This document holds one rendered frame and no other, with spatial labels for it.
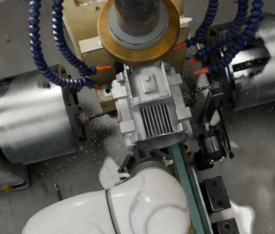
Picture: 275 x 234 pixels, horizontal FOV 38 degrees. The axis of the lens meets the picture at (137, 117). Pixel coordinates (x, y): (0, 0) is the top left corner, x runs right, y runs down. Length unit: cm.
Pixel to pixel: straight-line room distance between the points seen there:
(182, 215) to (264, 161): 76
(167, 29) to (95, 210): 42
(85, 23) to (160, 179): 63
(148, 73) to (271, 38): 33
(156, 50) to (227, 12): 72
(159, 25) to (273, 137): 68
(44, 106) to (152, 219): 50
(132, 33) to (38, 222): 41
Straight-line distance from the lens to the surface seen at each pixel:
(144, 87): 106
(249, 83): 109
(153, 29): 86
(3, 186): 130
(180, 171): 121
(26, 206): 138
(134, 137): 106
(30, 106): 105
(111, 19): 88
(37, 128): 105
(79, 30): 123
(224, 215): 133
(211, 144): 111
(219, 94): 93
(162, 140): 120
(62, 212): 70
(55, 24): 86
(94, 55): 111
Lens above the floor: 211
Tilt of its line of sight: 73 degrees down
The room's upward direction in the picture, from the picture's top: 8 degrees counter-clockwise
